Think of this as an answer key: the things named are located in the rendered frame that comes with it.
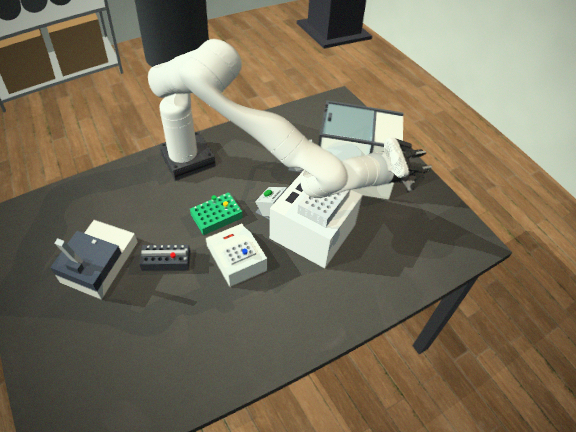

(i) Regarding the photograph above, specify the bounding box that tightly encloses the green tube rack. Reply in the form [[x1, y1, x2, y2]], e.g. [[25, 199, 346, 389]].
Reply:
[[190, 193, 243, 235]]

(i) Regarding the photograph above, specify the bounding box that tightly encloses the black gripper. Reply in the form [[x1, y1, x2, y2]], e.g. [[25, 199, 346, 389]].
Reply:
[[388, 138, 432, 192]]

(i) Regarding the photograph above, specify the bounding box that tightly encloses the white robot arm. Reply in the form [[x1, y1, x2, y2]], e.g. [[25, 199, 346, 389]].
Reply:
[[148, 39, 409, 198]]

